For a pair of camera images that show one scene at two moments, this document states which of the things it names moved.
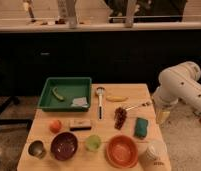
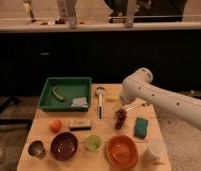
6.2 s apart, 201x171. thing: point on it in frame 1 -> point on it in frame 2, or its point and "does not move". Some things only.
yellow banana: x=117 y=98 does not move
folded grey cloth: x=80 y=102 does not move
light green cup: x=93 y=143 does not move
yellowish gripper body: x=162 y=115 -> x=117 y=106
